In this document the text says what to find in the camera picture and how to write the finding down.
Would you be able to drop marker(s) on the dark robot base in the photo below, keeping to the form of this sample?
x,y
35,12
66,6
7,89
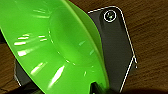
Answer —
x,y
116,46

